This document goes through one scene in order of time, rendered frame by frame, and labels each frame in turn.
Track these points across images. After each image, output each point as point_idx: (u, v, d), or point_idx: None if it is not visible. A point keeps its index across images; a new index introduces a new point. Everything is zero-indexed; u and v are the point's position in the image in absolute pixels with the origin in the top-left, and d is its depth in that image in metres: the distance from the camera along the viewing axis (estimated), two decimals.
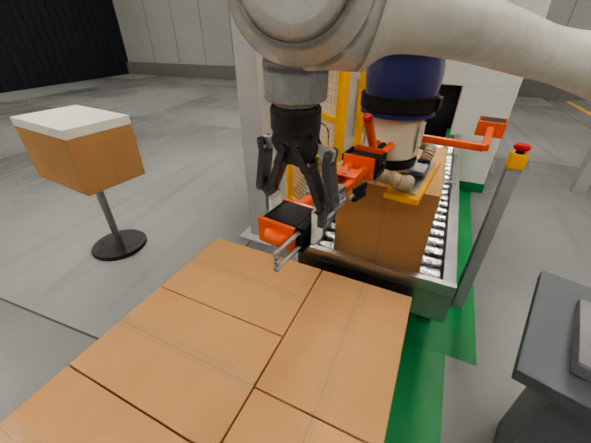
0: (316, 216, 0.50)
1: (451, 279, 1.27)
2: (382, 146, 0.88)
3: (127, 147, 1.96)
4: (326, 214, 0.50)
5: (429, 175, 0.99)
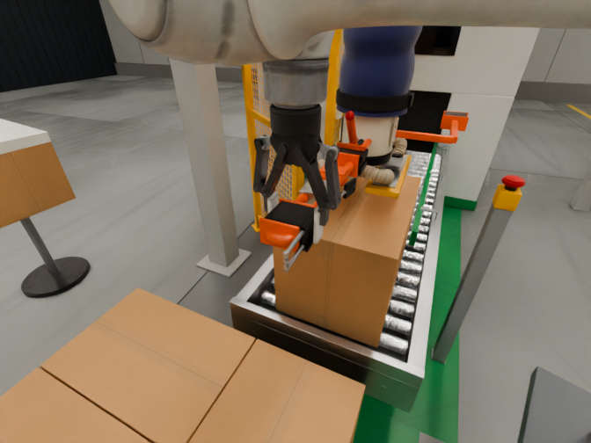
0: (318, 214, 0.50)
1: (418, 360, 0.96)
2: (361, 142, 0.91)
3: (47, 169, 1.65)
4: (328, 212, 0.51)
5: (404, 169, 1.03)
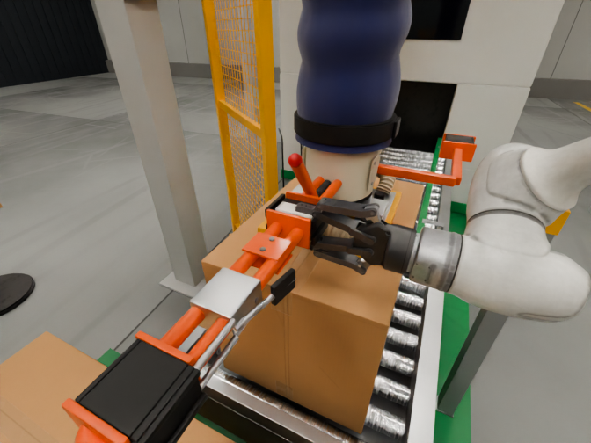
0: None
1: None
2: (324, 186, 0.65)
3: None
4: (308, 207, 0.51)
5: (390, 214, 0.77)
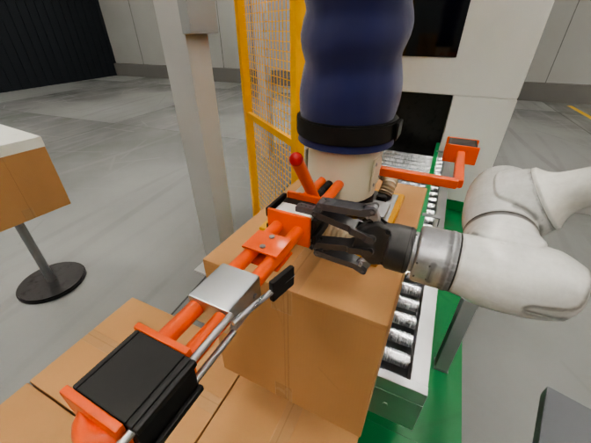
0: None
1: (421, 376, 0.92)
2: (326, 187, 0.65)
3: (40, 174, 1.61)
4: (308, 207, 0.51)
5: (391, 216, 0.77)
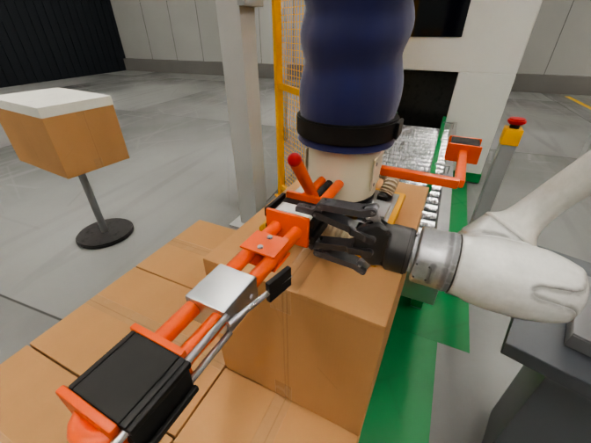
0: None
1: None
2: (326, 186, 0.65)
3: (109, 128, 1.89)
4: (308, 207, 0.51)
5: (391, 215, 0.77)
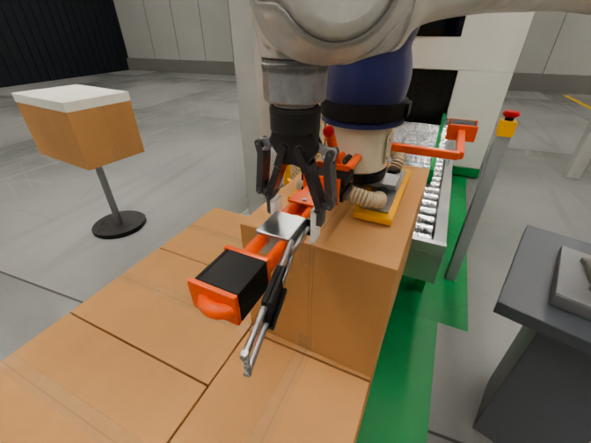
0: (315, 215, 0.50)
1: (441, 240, 1.30)
2: (347, 159, 0.77)
3: (126, 123, 1.99)
4: (324, 213, 0.51)
5: (401, 186, 0.89)
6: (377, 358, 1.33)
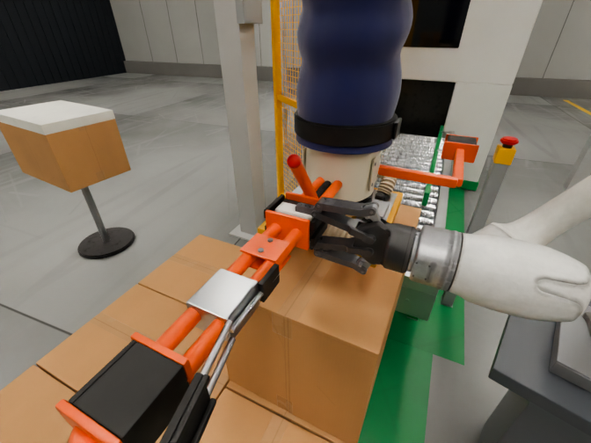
0: None
1: None
2: (324, 187, 0.64)
3: (111, 142, 1.92)
4: (308, 206, 0.51)
5: (390, 215, 0.77)
6: None
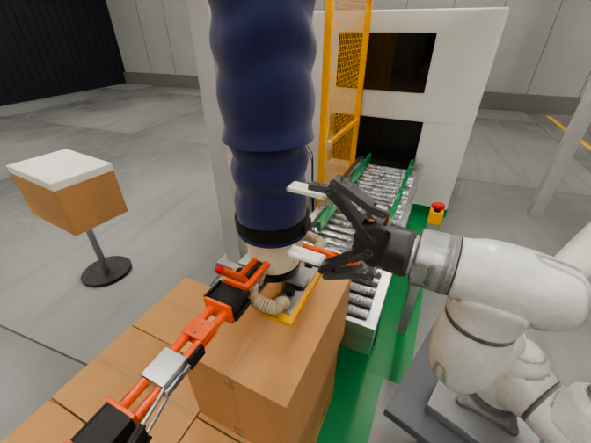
0: None
1: (373, 320, 1.52)
2: (255, 268, 0.89)
3: (110, 190, 2.21)
4: (321, 185, 0.48)
5: (313, 279, 1.01)
6: (319, 421, 1.54)
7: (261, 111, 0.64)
